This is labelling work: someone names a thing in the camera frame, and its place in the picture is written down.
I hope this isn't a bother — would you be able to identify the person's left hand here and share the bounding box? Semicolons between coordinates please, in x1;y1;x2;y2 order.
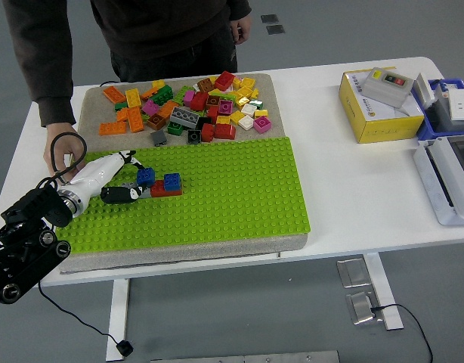
230;14;252;45

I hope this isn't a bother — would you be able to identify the yellow cardboard box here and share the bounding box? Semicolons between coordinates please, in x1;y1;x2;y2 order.
338;70;425;144

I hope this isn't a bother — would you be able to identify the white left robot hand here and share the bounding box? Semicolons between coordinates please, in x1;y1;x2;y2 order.
67;150;153;207

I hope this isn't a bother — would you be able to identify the green studded baseplate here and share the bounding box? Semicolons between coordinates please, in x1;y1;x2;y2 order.
54;136;312;253

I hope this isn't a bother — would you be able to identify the white enclosure with window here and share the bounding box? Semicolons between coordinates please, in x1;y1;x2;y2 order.
412;134;464;227

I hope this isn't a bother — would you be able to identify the person's right hand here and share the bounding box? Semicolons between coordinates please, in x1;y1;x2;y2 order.
42;123;84;178

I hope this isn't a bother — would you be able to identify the metal floor strip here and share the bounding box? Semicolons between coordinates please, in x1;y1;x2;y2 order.
150;350;341;363

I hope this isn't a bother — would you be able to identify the black power cable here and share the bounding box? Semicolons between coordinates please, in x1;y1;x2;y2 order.
370;303;434;363

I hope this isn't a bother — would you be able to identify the blue plastic bin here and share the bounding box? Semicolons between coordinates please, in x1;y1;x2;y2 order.
416;77;464;147

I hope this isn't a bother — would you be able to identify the black cable with adapter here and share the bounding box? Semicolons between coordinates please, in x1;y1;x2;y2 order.
37;279;135;357

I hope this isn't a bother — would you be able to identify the white table leg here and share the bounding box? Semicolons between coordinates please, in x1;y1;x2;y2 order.
362;251;405;331
105;278;131;362

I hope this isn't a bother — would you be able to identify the white grey plastic part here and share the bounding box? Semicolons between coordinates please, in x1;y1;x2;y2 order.
412;72;438;110

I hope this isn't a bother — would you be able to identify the lime green toy brick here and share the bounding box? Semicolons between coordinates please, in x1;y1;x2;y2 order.
174;85;198;103
208;88;237;100

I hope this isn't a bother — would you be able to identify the white wall socket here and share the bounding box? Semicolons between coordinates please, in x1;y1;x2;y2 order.
447;88;464;122

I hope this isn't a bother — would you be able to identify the grey-brown mat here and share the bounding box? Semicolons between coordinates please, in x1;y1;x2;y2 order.
57;73;308;274

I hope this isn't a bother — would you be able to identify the long red toy brick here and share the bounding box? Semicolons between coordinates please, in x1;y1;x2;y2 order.
150;179;184;198

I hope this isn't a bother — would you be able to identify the grey push-button switch box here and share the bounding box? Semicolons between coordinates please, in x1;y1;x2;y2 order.
362;67;413;108

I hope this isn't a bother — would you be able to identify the person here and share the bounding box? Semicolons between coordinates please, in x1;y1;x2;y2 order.
2;0;252;178

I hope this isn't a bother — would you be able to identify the silver floor outlet cover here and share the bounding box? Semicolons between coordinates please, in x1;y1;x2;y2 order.
345;290;379;325
336;258;370;289

